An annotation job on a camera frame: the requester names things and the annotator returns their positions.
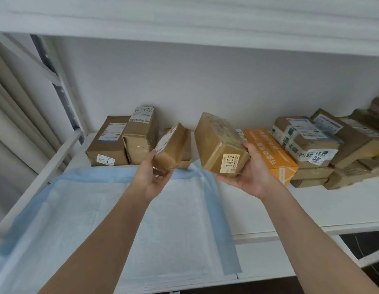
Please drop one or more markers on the person's left hand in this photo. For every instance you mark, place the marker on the person's left hand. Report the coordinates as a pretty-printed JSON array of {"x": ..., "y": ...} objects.
[{"x": 145, "y": 180}]

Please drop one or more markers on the person's right hand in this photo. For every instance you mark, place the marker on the person's right hand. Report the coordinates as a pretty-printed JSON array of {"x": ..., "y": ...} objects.
[{"x": 253, "y": 177}]

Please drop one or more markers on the person's right thumb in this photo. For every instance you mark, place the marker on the person's right thumb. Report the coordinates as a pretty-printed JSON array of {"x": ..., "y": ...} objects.
[{"x": 248, "y": 151}]

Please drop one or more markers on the person's left thumb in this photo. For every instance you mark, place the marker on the person's left thumb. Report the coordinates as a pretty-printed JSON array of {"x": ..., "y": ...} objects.
[{"x": 151, "y": 159}]

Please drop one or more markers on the small brown cardboard box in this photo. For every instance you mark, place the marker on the small brown cardboard box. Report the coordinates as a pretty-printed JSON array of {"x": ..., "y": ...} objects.
[{"x": 172, "y": 150}]

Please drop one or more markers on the cardboard box with yellow label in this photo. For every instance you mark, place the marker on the cardboard box with yellow label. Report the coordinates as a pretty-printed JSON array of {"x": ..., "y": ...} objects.
[{"x": 218, "y": 143}]

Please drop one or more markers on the person's right forearm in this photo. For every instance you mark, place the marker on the person's right forearm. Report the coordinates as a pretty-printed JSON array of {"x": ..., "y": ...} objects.
[{"x": 312, "y": 248}]

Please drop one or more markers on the person's left forearm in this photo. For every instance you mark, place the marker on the person's left forearm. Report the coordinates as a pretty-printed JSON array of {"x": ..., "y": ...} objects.
[{"x": 97, "y": 251}]

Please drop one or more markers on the upright taped cardboard box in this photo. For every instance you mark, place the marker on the upright taped cardboard box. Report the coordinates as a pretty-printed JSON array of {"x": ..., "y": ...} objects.
[{"x": 140, "y": 134}]

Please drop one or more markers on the orange printed carton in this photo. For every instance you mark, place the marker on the orange printed carton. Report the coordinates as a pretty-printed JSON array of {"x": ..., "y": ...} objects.
[{"x": 276, "y": 156}]

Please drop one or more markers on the low brown cardboard box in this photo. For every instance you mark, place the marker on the low brown cardboard box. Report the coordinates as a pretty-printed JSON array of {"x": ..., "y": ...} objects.
[{"x": 187, "y": 151}]

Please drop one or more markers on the flat cardboard box, white labels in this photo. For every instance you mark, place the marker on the flat cardboard box, white labels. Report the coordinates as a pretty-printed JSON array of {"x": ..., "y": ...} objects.
[{"x": 108, "y": 146}]

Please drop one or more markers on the cardboard box with green-white tape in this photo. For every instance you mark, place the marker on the cardboard box with green-white tape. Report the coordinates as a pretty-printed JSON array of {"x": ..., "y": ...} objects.
[{"x": 309, "y": 142}]

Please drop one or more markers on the white metal shelving rack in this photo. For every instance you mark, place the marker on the white metal shelving rack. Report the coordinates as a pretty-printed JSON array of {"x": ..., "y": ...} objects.
[{"x": 299, "y": 211}]

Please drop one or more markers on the blue and white absorbent pad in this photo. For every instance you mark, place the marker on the blue and white absorbent pad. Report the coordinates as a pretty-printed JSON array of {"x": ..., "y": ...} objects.
[{"x": 85, "y": 217}]

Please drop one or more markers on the pile of brown cardboard parcels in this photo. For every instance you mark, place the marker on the pile of brown cardboard parcels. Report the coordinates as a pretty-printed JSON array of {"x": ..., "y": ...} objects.
[{"x": 355, "y": 146}]

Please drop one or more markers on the beige curtain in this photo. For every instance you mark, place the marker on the beige curtain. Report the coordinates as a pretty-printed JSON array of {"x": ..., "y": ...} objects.
[{"x": 11, "y": 107}]

